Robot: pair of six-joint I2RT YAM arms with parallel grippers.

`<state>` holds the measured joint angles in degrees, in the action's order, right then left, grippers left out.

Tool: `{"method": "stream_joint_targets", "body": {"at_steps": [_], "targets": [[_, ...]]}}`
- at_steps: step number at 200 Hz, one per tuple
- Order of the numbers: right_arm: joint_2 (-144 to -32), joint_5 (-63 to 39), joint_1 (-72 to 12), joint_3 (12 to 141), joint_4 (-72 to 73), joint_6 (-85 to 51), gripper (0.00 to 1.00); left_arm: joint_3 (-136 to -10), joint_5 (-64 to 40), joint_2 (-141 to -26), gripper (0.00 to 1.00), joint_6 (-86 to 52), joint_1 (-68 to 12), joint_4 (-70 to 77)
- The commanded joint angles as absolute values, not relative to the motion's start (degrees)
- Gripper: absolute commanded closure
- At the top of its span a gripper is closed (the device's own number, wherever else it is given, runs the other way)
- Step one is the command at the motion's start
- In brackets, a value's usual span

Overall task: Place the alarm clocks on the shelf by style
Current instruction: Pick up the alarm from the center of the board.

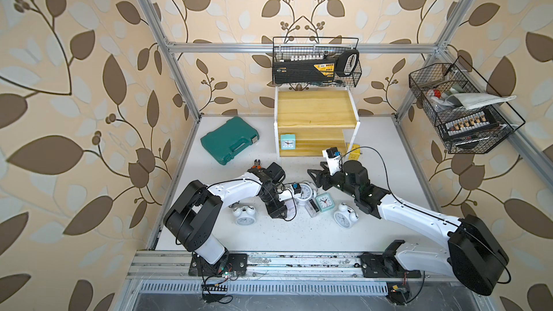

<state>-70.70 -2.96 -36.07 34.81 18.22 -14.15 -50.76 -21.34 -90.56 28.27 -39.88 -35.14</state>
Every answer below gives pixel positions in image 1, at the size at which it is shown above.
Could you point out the white folded paper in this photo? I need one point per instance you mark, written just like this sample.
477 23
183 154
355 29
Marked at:
471 101

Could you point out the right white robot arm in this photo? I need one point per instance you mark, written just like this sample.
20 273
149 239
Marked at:
467 250

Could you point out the orange black pliers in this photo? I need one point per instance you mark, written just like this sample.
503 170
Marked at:
258 165

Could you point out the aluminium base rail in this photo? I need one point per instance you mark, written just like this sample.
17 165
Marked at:
275 273

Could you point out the transparent grey square clock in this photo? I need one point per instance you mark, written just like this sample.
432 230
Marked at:
312 208

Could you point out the lilac square alarm clock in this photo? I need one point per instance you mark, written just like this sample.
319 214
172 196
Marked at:
291 211

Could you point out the small mint square clock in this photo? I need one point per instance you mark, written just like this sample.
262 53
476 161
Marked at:
325 202

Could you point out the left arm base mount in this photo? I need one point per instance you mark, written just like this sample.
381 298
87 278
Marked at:
230 265

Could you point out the white twin-bell clock left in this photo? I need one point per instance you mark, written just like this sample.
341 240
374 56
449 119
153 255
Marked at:
245 215

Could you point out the right wire basket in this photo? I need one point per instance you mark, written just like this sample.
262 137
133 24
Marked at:
432 84

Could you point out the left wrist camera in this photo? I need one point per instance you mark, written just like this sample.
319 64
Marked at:
289 191

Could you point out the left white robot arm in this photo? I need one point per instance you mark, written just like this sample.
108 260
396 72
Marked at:
193 215

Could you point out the white twin-bell clock centre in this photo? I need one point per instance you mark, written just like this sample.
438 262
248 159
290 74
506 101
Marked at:
304 192

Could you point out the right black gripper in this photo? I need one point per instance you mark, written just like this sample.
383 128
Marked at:
321 175

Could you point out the white twin-bell clock right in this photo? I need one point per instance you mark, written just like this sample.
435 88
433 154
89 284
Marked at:
345 216

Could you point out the white twin-bell clock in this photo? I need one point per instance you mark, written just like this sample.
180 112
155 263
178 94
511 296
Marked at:
304 192
245 215
345 216

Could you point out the green plastic tool case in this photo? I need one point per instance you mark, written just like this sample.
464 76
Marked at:
227 141

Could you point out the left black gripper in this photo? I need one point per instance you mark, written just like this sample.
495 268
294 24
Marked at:
279 214

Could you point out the drill bit set box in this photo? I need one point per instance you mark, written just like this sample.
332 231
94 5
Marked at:
470 125

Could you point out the wooden two-tier shelf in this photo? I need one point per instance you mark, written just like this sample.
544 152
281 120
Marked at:
320 118

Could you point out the back wire basket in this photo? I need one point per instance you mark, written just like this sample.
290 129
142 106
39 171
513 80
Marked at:
282 46

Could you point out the wire basket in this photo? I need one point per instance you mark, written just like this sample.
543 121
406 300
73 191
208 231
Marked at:
282 46
432 84

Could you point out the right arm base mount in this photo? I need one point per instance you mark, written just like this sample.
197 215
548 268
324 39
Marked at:
385 265

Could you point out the mint square alarm clock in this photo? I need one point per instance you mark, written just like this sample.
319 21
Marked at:
288 142

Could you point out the yellow sticky note pad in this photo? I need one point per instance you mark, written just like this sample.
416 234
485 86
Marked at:
354 153

